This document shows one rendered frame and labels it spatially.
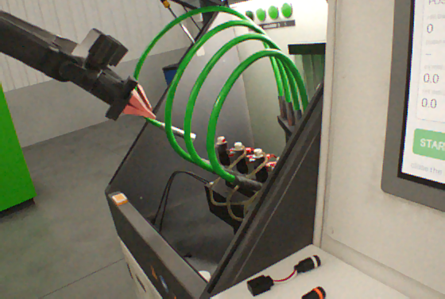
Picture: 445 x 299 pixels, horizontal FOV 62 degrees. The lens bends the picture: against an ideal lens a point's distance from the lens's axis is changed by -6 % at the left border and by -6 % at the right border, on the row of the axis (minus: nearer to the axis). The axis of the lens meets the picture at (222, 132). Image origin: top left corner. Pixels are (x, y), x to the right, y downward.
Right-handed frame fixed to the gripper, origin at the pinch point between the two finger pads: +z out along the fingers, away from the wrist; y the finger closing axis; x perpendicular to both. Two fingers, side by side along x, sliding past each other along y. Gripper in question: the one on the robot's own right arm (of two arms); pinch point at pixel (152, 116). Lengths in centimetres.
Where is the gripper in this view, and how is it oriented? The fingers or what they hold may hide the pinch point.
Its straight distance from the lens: 90.4
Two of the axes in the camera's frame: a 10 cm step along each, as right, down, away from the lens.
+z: 8.0, 5.1, 3.1
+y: 5.5, -8.3, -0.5
